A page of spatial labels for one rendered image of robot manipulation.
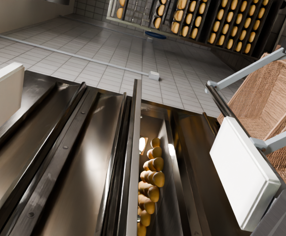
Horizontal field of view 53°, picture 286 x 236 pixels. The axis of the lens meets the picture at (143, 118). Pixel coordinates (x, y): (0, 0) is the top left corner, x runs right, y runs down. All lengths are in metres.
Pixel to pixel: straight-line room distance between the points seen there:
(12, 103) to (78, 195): 0.80
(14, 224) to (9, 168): 0.24
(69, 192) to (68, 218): 0.13
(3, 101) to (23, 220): 0.71
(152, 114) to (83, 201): 1.03
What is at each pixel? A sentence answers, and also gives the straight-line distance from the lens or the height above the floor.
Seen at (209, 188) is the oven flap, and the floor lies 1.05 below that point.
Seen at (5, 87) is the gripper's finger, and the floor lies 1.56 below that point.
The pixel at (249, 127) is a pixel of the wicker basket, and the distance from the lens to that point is 1.82.
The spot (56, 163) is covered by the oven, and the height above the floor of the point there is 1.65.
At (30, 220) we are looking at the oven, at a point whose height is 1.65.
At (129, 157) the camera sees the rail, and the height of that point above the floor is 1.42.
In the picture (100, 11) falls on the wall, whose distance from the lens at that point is 5.25.
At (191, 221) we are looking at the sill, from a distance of 1.00.
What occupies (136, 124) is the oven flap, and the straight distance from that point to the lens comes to 1.14.
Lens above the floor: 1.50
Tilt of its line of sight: 6 degrees down
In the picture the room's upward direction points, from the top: 76 degrees counter-clockwise
